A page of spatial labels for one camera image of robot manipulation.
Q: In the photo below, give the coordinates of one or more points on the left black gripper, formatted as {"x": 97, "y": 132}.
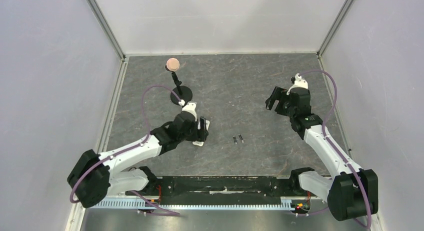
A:
{"x": 199, "y": 135}

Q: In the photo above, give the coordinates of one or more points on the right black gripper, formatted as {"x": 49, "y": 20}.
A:
{"x": 282, "y": 101}

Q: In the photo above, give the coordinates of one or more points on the beige remote control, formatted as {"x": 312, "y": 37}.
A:
{"x": 202, "y": 132}

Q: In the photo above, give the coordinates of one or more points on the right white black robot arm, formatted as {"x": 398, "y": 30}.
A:
{"x": 352, "y": 191}

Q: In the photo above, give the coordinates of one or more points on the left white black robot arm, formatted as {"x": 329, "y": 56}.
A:
{"x": 98, "y": 175}

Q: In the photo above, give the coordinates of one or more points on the black stand with pink ball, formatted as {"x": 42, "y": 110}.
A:
{"x": 183, "y": 92}

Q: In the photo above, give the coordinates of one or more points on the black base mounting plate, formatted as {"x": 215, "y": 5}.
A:
{"x": 221, "y": 190}

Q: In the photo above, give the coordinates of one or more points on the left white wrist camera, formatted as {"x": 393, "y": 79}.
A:
{"x": 190, "y": 107}

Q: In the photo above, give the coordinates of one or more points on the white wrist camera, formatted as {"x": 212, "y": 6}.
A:
{"x": 298, "y": 82}
{"x": 190, "y": 107}

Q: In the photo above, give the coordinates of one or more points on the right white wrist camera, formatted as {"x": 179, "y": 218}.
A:
{"x": 298, "y": 82}

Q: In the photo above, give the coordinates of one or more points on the white slotted cable duct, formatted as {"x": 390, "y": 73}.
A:
{"x": 138, "y": 203}

